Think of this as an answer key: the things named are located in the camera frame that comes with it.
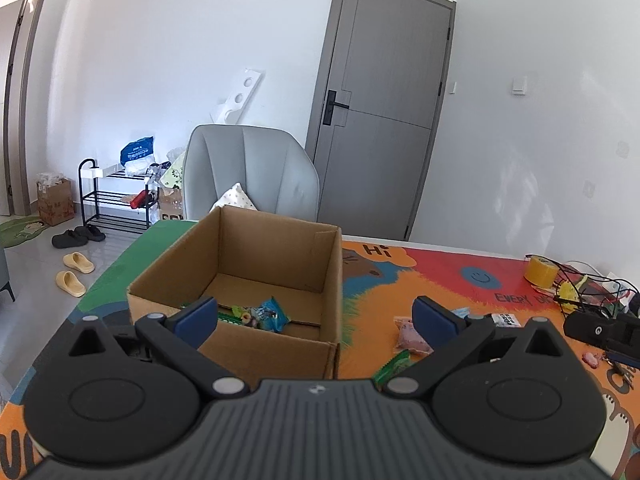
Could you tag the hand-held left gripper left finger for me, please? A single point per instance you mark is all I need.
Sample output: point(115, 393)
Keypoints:
point(197, 319)

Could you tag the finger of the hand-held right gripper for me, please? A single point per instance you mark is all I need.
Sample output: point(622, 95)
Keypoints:
point(585, 329)

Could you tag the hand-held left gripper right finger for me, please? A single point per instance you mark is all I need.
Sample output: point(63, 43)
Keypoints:
point(432, 321)

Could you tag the pink mochi snack packet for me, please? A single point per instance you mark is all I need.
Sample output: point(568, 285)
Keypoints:
point(407, 336)

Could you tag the green snack packet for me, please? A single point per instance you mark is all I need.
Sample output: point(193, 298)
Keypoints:
point(227, 316)
point(392, 369)

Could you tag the brown cardboard box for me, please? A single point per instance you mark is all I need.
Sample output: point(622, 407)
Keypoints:
point(260, 250)

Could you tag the small pink item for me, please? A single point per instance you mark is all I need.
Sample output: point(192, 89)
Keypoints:
point(590, 358)

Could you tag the yellow toy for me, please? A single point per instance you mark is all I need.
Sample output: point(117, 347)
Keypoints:
point(570, 291)

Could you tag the small colourful snack packet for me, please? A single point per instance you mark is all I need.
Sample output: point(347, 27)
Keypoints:
point(246, 317)

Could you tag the colourful cartoon table mat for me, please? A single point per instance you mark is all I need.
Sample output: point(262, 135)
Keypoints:
point(380, 280)

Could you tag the yellow tape roll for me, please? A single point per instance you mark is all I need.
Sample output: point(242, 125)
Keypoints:
point(541, 271)

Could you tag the black and white snack packet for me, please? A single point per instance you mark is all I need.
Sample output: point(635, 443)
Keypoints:
point(506, 319)

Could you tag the blue cartoon snack packet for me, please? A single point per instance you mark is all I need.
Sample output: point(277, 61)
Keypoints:
point(271, 316)

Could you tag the printed cardboard box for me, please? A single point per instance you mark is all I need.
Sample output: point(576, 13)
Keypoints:
point(171, 206)

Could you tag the white dotted cushion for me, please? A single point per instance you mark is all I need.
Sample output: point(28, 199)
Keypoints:
point(235, 199)

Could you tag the red item on rack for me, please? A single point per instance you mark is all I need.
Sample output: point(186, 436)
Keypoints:
point(139, 201)

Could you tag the yellow slipper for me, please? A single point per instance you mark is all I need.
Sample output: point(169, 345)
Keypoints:
point(78, 261)
point(70, 283)

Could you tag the black slipper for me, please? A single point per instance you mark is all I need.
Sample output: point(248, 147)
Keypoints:
point(91, 233)
point(65, 240)

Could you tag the black shoe rack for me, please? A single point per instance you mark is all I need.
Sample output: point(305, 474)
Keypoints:
point(112, 210)

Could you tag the green patterned bag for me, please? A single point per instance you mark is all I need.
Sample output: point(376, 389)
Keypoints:
point(172, 172)

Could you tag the grey armchair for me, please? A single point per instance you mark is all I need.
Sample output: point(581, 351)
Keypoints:
point(270, 170)

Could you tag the blue plastic bag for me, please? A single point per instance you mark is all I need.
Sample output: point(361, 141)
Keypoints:
point(136, 152)

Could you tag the small cardboard box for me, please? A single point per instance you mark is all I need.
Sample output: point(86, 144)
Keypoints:
point(55, 202)

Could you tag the green round rug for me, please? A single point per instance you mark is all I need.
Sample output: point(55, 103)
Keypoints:
point(22, 231)

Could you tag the grey furniture piece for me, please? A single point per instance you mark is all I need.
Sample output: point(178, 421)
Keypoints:
point(5, 275)

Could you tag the grey door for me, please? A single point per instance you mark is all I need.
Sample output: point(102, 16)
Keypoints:
point(385, 110)

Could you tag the white foam board with holes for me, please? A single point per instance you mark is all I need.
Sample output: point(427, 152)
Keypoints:
point(239, 95)

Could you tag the white wall socket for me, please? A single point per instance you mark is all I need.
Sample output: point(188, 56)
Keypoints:
point(590, 188)
point(623, 149)

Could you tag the white light switch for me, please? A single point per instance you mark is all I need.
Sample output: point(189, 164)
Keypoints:
point(519, 85)

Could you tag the grey door frame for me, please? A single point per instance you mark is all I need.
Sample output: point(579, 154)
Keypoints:
point(27, 110)

